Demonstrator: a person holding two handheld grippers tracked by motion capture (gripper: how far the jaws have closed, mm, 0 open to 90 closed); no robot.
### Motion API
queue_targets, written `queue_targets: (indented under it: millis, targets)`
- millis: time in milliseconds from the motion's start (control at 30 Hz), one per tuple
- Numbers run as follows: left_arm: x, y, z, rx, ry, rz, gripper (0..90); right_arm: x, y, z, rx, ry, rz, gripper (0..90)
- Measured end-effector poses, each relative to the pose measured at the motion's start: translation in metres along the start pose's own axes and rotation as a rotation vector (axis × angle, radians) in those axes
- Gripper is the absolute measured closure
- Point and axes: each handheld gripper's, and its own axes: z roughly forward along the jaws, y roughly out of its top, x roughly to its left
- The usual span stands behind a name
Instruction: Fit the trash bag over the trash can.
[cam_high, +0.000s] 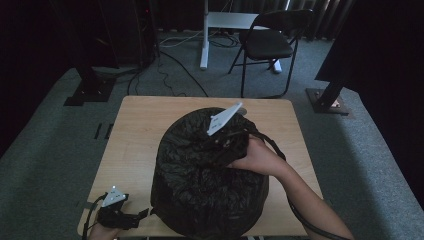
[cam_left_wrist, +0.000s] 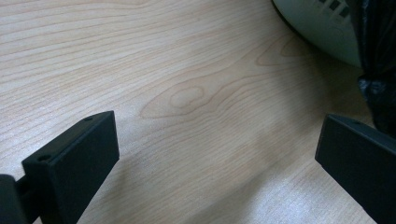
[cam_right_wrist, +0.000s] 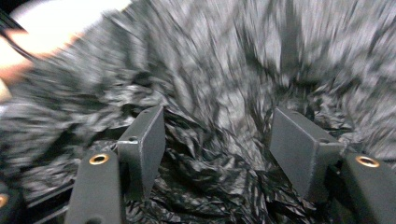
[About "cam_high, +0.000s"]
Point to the person's left hand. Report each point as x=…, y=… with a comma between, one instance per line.
x=101, y=232

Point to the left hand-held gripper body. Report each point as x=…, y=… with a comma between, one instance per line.
x=116, y=215

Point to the person's right hand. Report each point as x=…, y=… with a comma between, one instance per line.
x=261, y=158

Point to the white desk frame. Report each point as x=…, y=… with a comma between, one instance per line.
x=205, y=40

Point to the black folding chair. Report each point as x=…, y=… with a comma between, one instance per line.
x=268, y=43

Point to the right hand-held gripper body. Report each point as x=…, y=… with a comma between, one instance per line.
x=225, y=133

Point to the dark equipment cabinet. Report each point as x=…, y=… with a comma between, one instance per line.
x=130, y=30

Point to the grey tape piece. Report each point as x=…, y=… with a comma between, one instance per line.
x=89, y=204

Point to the black plastic trash bag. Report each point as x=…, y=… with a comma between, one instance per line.
x=206, y=180

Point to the black metal stand base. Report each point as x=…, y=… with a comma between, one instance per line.
x=328, y=100
x=90, y=91

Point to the black floor tape strip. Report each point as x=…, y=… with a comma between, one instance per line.
x=108, y=131
x=97, y=131

